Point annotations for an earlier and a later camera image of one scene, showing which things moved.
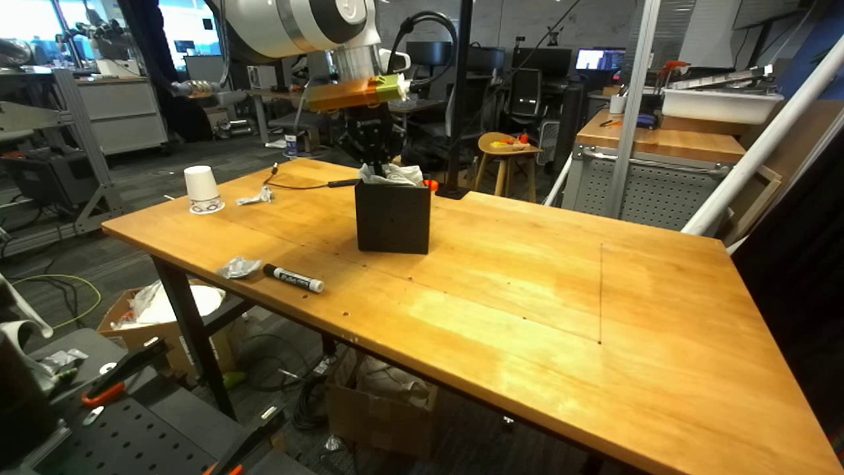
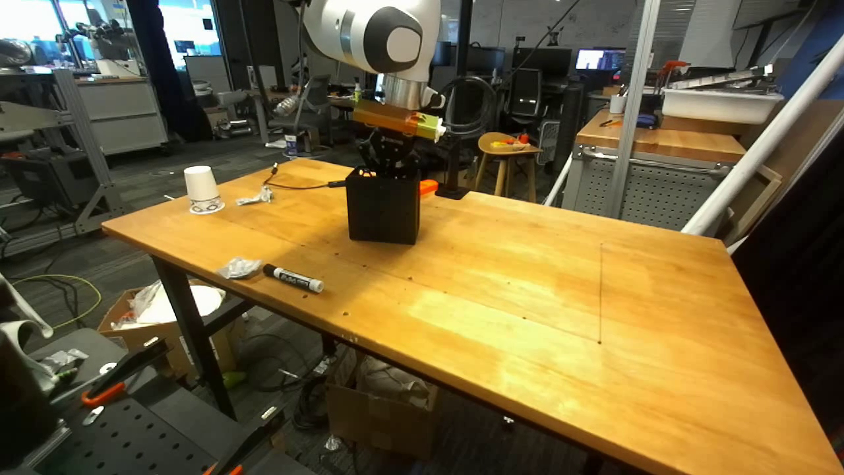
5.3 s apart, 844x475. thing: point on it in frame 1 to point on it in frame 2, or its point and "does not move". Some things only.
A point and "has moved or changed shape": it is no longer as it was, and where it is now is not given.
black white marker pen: (292, 279) does not move
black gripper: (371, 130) to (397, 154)
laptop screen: (598, 59) does not move
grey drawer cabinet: (121, 113) does not move
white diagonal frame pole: (763, 142) does not move
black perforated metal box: (390, 218) has moved or changed shape
